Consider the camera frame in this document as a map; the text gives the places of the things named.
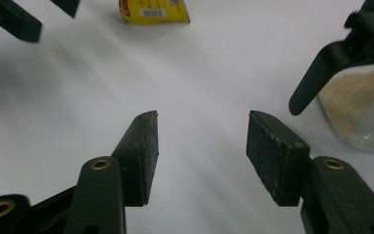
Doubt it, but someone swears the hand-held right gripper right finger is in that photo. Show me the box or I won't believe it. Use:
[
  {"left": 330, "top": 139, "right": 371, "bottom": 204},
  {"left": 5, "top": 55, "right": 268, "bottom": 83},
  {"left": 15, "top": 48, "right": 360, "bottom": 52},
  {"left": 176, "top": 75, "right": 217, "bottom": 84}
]
[{"left": 245, "top": 109, "right": 374, "bottom": 234}]

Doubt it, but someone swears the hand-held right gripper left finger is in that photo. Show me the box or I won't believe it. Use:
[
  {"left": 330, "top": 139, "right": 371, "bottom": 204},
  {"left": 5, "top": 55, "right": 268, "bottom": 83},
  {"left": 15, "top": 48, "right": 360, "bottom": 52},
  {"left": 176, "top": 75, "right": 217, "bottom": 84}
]
[{"left": 62, "top": 110, "right": 160, "bottom": 234}]

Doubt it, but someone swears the yellow spouted seasoning pouch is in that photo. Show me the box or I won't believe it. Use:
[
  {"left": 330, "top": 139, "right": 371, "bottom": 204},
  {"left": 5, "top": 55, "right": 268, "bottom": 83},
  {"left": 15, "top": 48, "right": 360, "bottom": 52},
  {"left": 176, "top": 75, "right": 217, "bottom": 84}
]
[{"left": 118, "top": 0, "right": 191, "bottom": 25}]

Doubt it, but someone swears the white table sheet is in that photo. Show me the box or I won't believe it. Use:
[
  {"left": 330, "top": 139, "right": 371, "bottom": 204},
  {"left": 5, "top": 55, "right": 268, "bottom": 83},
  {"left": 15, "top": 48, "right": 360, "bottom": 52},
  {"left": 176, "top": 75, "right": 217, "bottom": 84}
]
[{"left": 0, "top": 0, "right": 374, "bottom": 234}]

